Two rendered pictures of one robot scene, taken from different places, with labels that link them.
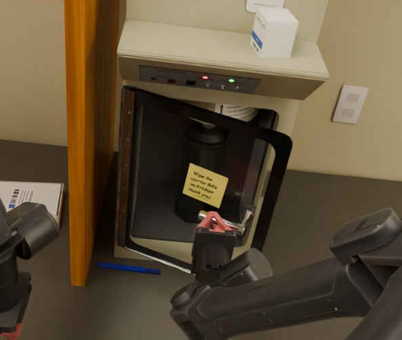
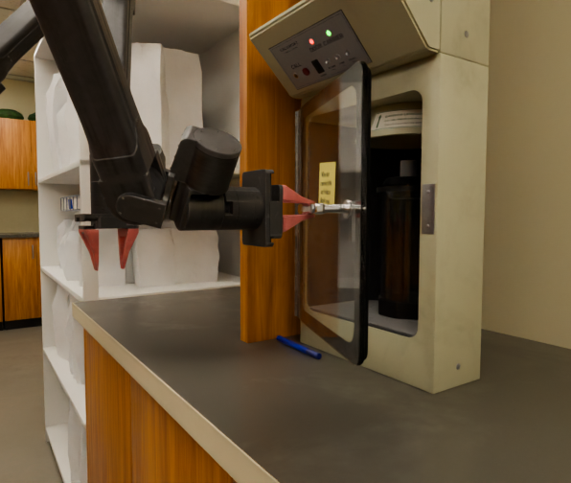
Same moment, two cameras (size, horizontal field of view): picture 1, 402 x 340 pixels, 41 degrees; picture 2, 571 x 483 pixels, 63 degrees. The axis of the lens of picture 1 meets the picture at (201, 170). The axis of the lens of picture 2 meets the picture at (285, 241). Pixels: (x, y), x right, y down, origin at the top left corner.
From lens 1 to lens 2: 1.00 m
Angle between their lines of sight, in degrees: 66
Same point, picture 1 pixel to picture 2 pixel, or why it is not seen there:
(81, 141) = (245, 147)
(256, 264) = (210, 135)
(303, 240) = not seen: outside the picture
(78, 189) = not seen: hidden behind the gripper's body
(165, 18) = not seen: hidden behind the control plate
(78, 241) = (244, 273)
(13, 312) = (96, 214)
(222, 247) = (256, 189)
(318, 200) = not seen: outside the picture
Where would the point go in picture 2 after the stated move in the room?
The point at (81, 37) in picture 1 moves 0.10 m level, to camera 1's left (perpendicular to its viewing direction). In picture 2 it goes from (245, 45) to (226, 60)
